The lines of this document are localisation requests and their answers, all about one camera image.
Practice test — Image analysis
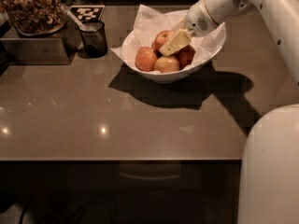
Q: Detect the glass jar of granola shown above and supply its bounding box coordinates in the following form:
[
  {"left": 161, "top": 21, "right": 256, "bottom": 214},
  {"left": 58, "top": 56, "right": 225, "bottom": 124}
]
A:
[{"left": 0, "top": 0, "right": 65, "bottom": 36}]

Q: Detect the white plastic utensil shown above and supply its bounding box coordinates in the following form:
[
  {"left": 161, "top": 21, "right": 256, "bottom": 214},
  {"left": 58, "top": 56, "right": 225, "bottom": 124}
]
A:
[{"left": 61, "top": 5, "right": 89, "bottom": 32}]

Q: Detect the black white fiducial marker card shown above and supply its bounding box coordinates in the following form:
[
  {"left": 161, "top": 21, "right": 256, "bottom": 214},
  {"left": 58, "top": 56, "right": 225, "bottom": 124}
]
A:
[{"left": 70, "top": 5, "right": 105, "bottom": 22}]

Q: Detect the white paper bowl liner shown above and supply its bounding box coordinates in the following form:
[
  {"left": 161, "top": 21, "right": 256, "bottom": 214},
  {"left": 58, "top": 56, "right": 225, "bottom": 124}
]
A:
[{"left": 110, "top": 4, "right": 226, "bottom": 73}]

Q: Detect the metal box stand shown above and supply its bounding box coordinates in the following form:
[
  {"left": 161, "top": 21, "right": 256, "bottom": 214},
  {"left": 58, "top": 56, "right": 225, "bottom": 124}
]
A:
[{"left": 0, "top": 23, "right": 81, "bottom": 65}]

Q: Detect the red-yellow apple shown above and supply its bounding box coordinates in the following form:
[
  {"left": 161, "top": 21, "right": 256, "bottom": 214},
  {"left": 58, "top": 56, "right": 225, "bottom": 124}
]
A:
[
  {"left": 154, "top": 30, "right": 173, "bottom": 50},
  {"left": 135, "top": 47, "right": 158, "bottom": 72}
]

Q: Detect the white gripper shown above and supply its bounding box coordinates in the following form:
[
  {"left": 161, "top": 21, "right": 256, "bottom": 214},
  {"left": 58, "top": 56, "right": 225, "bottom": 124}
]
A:
[{"left": 160, "top": 0, "right": 219, "bottom": 56}]

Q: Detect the right red apple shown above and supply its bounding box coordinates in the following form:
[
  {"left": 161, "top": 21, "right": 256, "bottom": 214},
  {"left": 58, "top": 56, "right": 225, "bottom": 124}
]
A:
[{"left": 177, "top": 45, "right": 195, "bottom": 69}]

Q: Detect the black mesh cup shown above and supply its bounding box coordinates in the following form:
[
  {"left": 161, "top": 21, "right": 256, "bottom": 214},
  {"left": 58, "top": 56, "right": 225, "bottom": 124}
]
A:
[{"left": 78, "top": 21, "right": 107, "bottom": 58}]

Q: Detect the front yellow apple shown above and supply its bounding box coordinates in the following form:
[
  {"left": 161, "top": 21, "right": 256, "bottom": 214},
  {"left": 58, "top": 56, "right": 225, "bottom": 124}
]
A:
[{"left": 154, "top": 56, "right": 180, "bottom": 73}]

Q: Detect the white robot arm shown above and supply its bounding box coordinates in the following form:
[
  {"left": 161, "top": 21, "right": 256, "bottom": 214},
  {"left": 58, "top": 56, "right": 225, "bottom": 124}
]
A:
[{"left": 163, "top": 0, "right": 299, "bottom": 224}]

